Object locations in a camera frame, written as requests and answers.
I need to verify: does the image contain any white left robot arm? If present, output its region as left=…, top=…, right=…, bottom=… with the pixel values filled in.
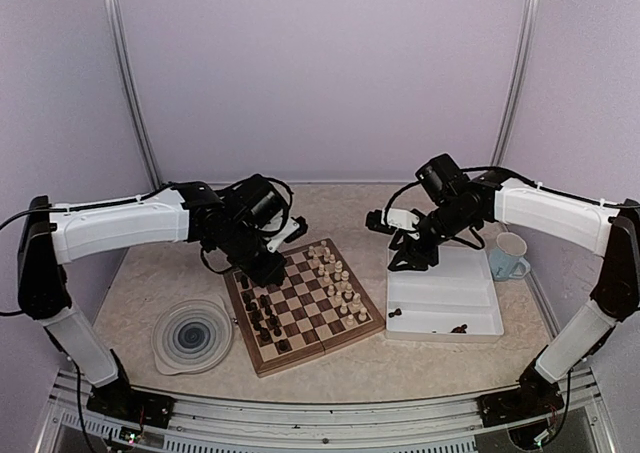
left=17, top=174, right=308, bottom=418

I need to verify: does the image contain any dark piece back rank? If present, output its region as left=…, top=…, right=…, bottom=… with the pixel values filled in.
left=260, top=329, right=271, bottom=343

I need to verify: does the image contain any wooden chess board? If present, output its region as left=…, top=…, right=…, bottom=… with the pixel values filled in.
left=224, top=240, right=385, bottom=378

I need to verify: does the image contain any collapsible silicone bowl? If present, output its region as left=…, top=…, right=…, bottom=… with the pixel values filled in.
left=151, top=296, right=233, bottom=376

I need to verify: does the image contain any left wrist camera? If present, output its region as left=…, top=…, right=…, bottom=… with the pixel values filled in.
left=266, top=216, right=308, bottom=252

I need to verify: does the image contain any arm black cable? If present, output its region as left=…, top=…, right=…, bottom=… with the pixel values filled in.
left=382, top=165, right=626, bottom=252
left=0, top=175, right=296, bottom=319

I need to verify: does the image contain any right aluminium frame post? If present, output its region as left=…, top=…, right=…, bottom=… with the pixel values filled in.
left=489, top=0, right=540, bottom=167

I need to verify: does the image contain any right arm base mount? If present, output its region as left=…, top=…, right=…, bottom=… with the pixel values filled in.
left=476, top=361, right=572, bottom=452

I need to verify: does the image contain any white chess pieces row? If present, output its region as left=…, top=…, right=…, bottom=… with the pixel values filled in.
left=295, top=240, right=376, bottom=338

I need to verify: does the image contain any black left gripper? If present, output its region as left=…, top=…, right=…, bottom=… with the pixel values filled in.
left=219, top=221, right=288, bottom=288

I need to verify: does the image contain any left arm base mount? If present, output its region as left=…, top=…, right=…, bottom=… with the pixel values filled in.
left=87, top=349, right=175, bottom=429

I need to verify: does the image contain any dark chess piece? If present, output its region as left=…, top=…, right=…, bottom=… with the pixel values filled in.
left=241, top=292, right=254, bottom=311

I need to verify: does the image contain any white plastic tray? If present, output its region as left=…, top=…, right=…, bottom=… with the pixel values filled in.
left=385, top=246, right=504, bottom=343

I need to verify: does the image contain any light blue mug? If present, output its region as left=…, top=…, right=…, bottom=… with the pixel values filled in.
left=489, top=232, right=531, bottom=281

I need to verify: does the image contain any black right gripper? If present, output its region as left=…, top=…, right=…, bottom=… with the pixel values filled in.
left=389, top=199, right=478, bottom=270

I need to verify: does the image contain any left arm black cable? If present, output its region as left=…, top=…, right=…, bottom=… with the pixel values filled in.
left=0, top=175, right=296, bottom=319

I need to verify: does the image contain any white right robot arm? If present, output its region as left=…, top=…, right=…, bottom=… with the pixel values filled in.
left=381, top=154, right=639, bottom=417

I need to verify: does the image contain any left aluminium frame post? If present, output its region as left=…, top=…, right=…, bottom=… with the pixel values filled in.
left=104, top=0, right=163, bottom=188

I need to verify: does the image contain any front aluminium rail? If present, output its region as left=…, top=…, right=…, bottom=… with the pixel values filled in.
left=33, top=370, right=616, bottom=452

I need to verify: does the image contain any aluminium frame post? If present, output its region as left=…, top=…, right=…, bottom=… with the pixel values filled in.
left=104, top=0, right=163, bottom=188
left=489, top=0, right=540, bottom=167

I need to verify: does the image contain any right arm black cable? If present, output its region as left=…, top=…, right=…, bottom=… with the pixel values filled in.
left=382, top=165, right=626, bottom=252

